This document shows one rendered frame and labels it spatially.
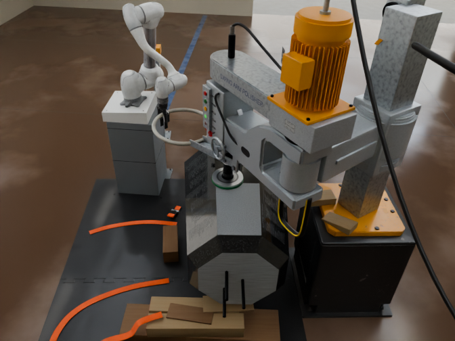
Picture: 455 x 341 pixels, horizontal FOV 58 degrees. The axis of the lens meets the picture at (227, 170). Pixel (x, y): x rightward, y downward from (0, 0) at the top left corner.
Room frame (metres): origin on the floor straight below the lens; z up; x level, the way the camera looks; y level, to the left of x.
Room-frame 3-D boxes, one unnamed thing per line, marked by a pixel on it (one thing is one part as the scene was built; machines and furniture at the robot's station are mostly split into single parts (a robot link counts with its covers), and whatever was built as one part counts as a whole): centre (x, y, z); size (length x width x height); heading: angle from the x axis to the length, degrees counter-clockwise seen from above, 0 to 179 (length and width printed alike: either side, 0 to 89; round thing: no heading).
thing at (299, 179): (1.67, -0.36, 1.37); 0.19 x 0.19 x 0.20
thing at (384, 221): (2.07, -0.88, 0.76); 0.49 x 0.49 x 0.05; 3
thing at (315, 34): (1.66, -0.35, 1.93); 0.31 x 0.28 x 0.40; 123
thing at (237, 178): (2.22, 0.00, 0.87); 0.21 x 0.21 x 0.01
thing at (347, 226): (1.89, -0.71, 0.80); 0.20 x 0.10 x 0.05; 47
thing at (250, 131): (1.88, -0.21, 1.33); 0.74 x 0.23 x 0.49; 33
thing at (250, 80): (1.93, -0.19, 1.64); 0.96 x 0.25 x 0.17; 33
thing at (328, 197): (2.10, -0.62, 0.81); 0.20 x 0.10 x 0.05; 101
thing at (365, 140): (1.95, -0.72, 1.39); 0.74 x 0.34 x 0.25; 128
